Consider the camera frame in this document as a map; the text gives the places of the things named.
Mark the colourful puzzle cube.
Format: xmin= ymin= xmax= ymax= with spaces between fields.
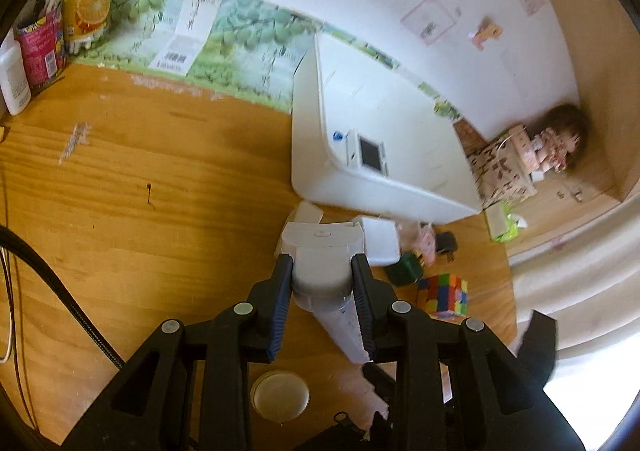
xmin=416 ymin=272 xmax=471 ymax=321

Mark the pink square wall note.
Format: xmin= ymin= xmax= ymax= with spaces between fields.
xmin=400 ymin=0 xmax=459 ymax=48

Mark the white plastic bottle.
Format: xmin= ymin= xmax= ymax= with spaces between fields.
xmin=0 ymin=40 xmax=32 ymax=116

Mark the white plastic storage bin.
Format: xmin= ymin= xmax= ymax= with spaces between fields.
xmin=291 ymin=32 xmax=485 ymax=225

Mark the orange cartoon wall sticker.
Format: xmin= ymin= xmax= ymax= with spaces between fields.
xmin=468 ymin=18 xmax=502 ymax=52

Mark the small green box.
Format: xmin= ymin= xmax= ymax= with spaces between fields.
xmin=385 ymin=251 xmax=425 ymax=287

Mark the white curtain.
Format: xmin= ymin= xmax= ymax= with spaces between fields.
xmin=507 ymin=208 xmax=640 ymax=432

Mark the wooden desk hutch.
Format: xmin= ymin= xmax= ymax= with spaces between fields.
xmin=510 ymin=0 xmax=633 ymax=264

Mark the bundle of pens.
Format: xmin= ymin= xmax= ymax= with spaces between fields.
xmin=15 ymin=0 xmax=65 ymax=29

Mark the beige patterned fabric bag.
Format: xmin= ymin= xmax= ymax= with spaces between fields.
xmin=467 ymin=123 xmax=538 ymax=206

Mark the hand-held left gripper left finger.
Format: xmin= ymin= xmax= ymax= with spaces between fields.
xmin=60 ymin=253 xmax=301 ymax=451

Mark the green tissue pack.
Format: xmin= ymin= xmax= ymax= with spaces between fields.
xmin=486 ymin=202 xmax=528 ymax=244

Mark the white plug charger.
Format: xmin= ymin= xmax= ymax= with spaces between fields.
xmin=361 ymin=215 xmax=402 ymax=266

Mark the brown printed poster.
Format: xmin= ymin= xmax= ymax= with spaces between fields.
xmin=452 ymin=118 xmax=490 ymax=155

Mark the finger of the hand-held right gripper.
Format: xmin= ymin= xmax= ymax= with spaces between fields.
xmin=520 ymin=310 xmax=558 ymax=387

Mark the black plug adapter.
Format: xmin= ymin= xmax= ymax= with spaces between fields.
xmin=434 ymin=230 xmax=460 ymax=263

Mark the pink correction tape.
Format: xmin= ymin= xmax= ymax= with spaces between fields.
xmin=412 ymin=222 xmax=437 ymax=266

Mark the white cable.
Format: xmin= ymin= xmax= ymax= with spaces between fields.
xmin=0 ymin=246 xmax=15 ymax=365

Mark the green leaf printed cardboard strip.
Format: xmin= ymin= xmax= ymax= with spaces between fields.
xmin=70 ymin=0 xmax=463 ymax=119

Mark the thick black cable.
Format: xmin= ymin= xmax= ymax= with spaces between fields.
xmin=0 ymin=225 xmax=127 ymax=373

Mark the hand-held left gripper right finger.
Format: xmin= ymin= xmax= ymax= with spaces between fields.
xmin=350 ymin=253 xmax=586 ymax=451

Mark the brown-haired rag doll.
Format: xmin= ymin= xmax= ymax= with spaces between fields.
xmin=525 ymin=103 xmax=592 ymax=174

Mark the orange juice carton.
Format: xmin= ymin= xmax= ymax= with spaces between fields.
xmin=62 ymin=0 xmax=118 ymax=52

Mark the red can pen holder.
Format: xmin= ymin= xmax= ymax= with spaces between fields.
xmin=14 ymin=11 xmax=69 ymax=92

